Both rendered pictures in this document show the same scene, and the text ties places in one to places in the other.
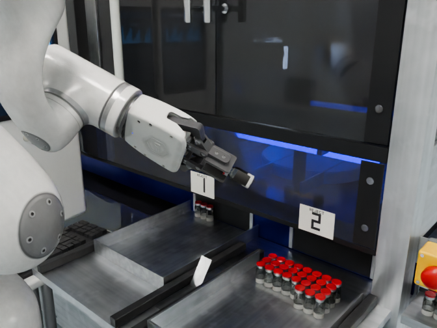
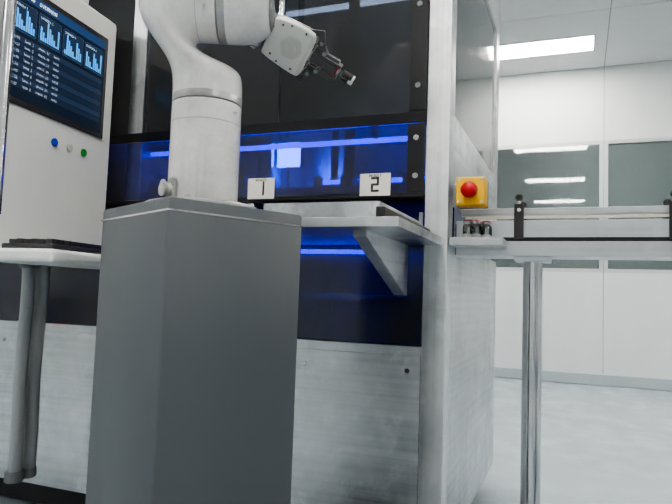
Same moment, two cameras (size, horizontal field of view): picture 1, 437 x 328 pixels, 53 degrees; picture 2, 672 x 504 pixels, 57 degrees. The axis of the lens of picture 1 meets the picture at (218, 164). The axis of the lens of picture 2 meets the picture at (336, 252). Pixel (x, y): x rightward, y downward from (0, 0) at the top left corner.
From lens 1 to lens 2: 103 cm
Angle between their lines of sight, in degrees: 30
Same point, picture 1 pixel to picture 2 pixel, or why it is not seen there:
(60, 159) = (90, 187)
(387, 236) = (432, 176)
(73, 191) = (95, 228)
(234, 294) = not seen: hidden behind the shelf
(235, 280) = not seen: hidden behind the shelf
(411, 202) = (446, 143)
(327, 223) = (384, 182)
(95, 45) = (140, 85)
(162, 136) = (299, 35)
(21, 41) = not seen: outside the picture
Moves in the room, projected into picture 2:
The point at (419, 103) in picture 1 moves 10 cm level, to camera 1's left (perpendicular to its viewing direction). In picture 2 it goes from (444, 74) to (409, 68)
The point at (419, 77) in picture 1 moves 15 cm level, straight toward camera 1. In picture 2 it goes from (442, 58) to (448, 33)
